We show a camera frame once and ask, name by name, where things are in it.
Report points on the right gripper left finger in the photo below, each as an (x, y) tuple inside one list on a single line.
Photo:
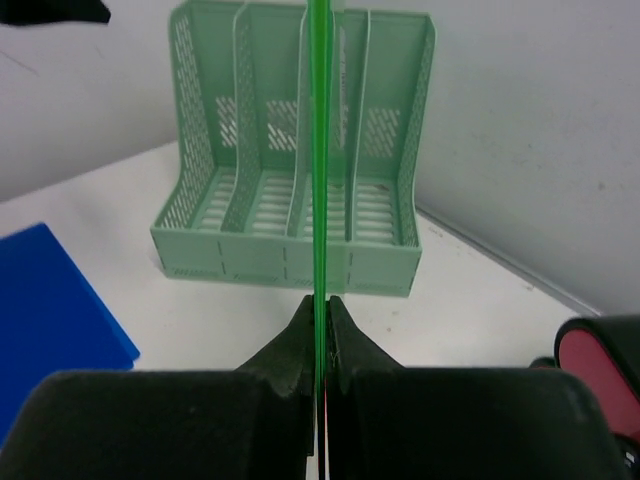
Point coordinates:
[(253, 422)]

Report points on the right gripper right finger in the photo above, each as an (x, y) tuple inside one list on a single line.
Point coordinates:
[(388, 421)]

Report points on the pink top drawer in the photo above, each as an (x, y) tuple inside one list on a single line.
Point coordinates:
[(582, 355)]

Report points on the blue file folder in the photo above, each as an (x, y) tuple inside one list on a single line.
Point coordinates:
[(51, 319)]

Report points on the green clip file folder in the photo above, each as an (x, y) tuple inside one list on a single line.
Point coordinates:
[(320, 44)]

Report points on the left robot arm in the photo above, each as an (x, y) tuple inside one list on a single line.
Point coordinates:
[(23, 13)]

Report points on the mint green file organizer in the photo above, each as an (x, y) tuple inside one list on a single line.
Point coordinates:
[(241, 210)]

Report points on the black drawer cabinet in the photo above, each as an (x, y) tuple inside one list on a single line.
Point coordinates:
[(619, 335)]

